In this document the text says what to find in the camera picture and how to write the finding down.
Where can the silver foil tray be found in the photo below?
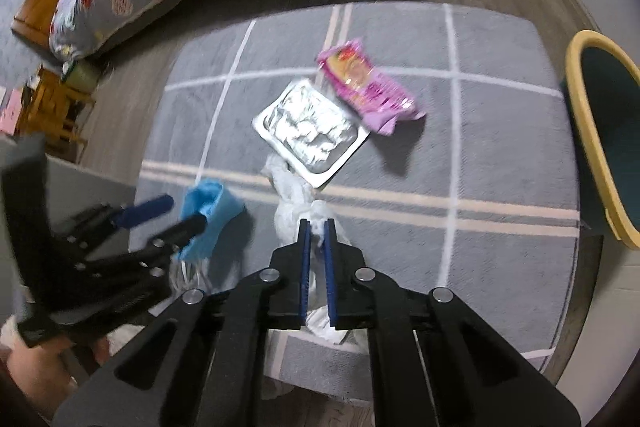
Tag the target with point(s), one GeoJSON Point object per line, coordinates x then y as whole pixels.
{"type": "Point", "coordinates": [310, 127]}

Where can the grey box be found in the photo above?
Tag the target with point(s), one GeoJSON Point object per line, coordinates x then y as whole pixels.
{"type": "Point", "coordinates": [90, 187]}

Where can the person's left hand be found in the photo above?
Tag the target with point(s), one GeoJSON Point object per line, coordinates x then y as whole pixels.
{"type": "Point", "coordinates": [40, 372]}

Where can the pink box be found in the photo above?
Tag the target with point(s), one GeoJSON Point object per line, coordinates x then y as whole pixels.
{"type": "Point", "coordinates": [10, 112]}

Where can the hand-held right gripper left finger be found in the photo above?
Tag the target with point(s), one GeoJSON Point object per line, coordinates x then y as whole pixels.
{"type": "Point", "coordinates": [302, 272]}

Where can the teal bin with yellow rim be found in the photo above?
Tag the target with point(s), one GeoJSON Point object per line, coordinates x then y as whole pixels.
{"type": "Point", "coordinates": [615, 127]}

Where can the white tissue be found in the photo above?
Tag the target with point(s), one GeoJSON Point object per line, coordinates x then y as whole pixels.
{"type": "Point", "coordinates": [295, 217]}

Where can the grey checked rug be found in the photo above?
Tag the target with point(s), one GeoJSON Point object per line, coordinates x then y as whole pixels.
{"type": "Point", "coordinates": [500, 147]}

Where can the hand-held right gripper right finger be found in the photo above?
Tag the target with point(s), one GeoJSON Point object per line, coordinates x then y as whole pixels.
{"type": "Point", "coordinates": [331, 272]}

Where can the wooden stool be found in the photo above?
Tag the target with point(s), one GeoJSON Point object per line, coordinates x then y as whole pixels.
{"type": "Point", "coordinates": [55, 112]}

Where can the pink snack wrapper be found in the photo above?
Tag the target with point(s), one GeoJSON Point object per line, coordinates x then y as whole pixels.
{"type": "Point", "coordinates": [365, 87]}

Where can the blue face mask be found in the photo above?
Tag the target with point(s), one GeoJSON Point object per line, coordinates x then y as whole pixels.
{"type": "Point", "coordinates": [215, 207]}

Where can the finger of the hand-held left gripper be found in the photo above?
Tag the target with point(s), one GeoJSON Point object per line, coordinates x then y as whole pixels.
{"type": "Point", "coordinates": [185, 227]}
{"type": "Point", "coordinates": [145, 208]}

